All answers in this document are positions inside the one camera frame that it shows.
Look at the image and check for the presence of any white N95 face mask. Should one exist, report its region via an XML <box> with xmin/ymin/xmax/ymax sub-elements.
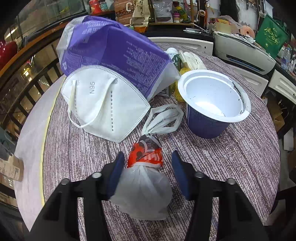
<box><xmin>61</xmin><ymin>65</ymin><xmax>151</xmax><ymax>143</ymax></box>

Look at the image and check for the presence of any red tin can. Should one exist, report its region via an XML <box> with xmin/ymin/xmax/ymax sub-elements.
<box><xmin>89</xmin><ymin>0</ymin><xmax>102</xmax><ymax>15</ymax></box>

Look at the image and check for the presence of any red ceramic vase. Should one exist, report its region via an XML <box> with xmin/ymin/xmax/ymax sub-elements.
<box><xmin>0</xmin><ymin>40</ymin><xmax>18</xmax><ymax>70</ymax></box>

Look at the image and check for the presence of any white plastic bag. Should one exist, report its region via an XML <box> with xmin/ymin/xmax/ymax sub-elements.
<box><xmin>110</xmin><ymin>104</ymin><xmax>184</xmax><ymax>220</ymax></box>

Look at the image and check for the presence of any green white milk carton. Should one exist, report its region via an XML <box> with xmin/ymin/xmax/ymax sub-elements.
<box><xmin>166</xmin><ymin>48</ymin><xmax>182</xmax><ymax>71</ymax></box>

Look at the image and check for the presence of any white printer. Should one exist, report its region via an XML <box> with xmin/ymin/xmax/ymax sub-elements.
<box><xmin>213</xmin><ymin>31</ymin><xmax>276</xmax><ymax>75</ymax></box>

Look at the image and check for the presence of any green shopping bag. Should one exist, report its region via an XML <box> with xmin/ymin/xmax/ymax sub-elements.
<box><xmin>255</xmin><ymin>15</ymin><xmax>289</xmax><ymax>59</ymax></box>

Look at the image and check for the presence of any wooden railing counter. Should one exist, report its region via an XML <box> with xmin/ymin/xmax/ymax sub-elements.
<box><xmin>1</xmin><ymin>17</ymin><xmax>72</xmax><ymax>135</ymax></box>

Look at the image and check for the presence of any blue white plastic bowl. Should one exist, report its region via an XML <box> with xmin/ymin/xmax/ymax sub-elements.
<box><xmin>178</xmin><ymin>70</ymin><xmax>251</xmax><ymax>138</ymax></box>

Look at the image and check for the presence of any purple striped tablecloth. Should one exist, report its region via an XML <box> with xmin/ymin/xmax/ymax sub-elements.
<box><xmin>43</xmin><ymin>43</ymin><xmax>281</xmax><ymax>241</ymax></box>

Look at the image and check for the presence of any purple tissue pack bag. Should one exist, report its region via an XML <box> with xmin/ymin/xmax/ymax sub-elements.
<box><xmin>56</xmin><ymin>16</ymin><xmax>180</xmax><ymax>100</ymax></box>

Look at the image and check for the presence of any beige paper snack bag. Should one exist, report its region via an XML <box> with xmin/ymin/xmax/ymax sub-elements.
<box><xmin>132</xmin><ymin>0</ymin><xmax>150</xmax><ymax>33</ymax></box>

